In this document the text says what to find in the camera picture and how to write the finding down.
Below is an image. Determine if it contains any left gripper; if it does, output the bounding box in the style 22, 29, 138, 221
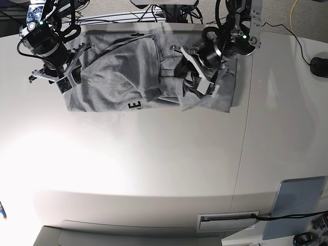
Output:
171, 38, 232, 99

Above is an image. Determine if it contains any blue grey tablet pad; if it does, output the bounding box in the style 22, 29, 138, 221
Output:
262, 176, 325, 240

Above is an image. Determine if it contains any black camera stand base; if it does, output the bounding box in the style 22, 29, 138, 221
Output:
129, 0, 203, 24

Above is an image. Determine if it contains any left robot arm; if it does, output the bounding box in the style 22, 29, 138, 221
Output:
171, 0, 262, 98

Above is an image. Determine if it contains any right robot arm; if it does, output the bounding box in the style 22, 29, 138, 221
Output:
18, 1, 93, 93

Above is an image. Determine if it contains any grey T-shirt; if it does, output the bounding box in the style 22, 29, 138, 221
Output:
64, 31, 236, 113

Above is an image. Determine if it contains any white table cable tray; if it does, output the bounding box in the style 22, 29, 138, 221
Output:
196, 211, 259, 233

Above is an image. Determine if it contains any black cable on table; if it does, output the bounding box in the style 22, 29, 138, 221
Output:
252, 210, 328, 221

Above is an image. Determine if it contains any blue orange tool handle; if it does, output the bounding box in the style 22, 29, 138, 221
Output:
0, 202, 7, 220

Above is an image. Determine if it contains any black computer mouse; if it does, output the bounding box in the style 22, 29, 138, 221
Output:
310, 57, 328, 78

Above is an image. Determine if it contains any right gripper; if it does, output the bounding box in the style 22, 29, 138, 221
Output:
29, 43, 93, 94

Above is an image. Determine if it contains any yellow cable on floor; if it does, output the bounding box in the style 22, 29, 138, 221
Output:
289, 0, 298, 33

